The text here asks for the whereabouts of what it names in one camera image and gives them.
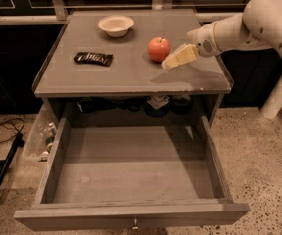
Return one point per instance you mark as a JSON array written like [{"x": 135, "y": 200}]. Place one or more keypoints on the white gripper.
[{"x": 205, "y": 41}]

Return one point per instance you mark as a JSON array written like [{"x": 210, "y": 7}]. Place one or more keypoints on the red apple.
[{"x": 158, "y": 49}]

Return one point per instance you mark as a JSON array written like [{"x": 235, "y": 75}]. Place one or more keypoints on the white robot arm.
[{"x": 259, "y": 26}]

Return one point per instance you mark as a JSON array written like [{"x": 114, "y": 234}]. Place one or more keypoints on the grey cabinet with top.
[{"x": 131, "y": 71}]

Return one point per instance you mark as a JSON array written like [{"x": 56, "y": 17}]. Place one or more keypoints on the open grey top drawer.
[{"x": 104, "y": 177}]

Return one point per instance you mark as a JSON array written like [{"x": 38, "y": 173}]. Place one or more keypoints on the metal drawer knob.
[{"x": 135, "y": 225}]

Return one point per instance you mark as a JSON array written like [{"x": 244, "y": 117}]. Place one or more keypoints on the white paper bowl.
[{"x": 116, "y": 25}]

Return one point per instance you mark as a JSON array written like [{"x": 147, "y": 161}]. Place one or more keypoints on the black snack bar wrapper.
[{"x": 93, "y": 58}]

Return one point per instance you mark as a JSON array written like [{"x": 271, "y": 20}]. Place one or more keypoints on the clear plastic bin with items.
[{"x": 41, "y": 137}]

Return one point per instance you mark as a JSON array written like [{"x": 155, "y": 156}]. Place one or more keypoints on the black floor stand bar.
[{"x": 4, "y": 164}]

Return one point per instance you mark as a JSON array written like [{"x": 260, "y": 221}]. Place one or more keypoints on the white diagonal post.
[{"x": 273, "y": 104}]

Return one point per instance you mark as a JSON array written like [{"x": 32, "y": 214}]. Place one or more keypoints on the metal window railing frame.
[{"x": 59, "y": 4}]

